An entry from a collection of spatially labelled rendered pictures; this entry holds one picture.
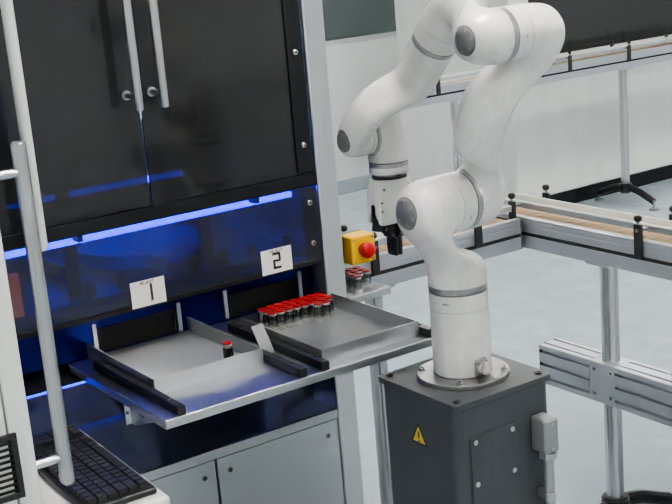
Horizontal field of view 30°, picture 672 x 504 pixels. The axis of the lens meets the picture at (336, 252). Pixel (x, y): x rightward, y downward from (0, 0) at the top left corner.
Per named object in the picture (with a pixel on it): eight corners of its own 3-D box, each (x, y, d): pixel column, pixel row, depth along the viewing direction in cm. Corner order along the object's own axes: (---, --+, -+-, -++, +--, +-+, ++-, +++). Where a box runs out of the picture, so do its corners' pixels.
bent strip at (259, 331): (253, 351, 278) (250, 326, 277) (264, 348, 280) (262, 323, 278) (287, 366, 267) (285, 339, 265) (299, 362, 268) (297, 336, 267)
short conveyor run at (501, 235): (328, 305, 321) (322, 246, 317) (295, 294, 333) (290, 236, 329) (526, 250, 357) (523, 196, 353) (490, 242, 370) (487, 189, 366)
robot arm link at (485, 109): (408, 212, 254) (468, 197, 263) (442, 249, 247) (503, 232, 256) (479, -6, 223) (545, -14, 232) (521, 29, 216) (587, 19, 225)
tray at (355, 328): (241, 331, 293) (240, 317, 292) (333, 306, 307) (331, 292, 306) (322, 365, 265) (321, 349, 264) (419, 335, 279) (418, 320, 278)
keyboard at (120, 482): (11, 450, 254) (9, 439, 253) (76, 431, 261) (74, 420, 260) (85, 517, 221) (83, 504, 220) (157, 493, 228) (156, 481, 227)
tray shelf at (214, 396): (68, 371, 281) (67, 363, 281) (325, 300, 318) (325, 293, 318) (166, 430, 242) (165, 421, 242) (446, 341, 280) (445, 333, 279)
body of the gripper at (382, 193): (396, 164, 271) (400, 215, 273) (359, 172, 265) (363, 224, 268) (419, 167, 265) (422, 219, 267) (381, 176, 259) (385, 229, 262)
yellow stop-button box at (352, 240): (336, 261, 317) (334, 233, 315) (359, 255, 321) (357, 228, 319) (354, 266, 311) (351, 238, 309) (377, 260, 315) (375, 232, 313)
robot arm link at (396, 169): (393, 155, 270) (394, 168, 271) (360, 162, 265) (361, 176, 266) (418, 158, 264) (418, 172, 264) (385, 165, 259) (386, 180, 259)
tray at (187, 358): (88, 358, 283) (86, 343, 283) (189, 330, 297) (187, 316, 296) (155, 395, 256) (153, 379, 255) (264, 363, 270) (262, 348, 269)
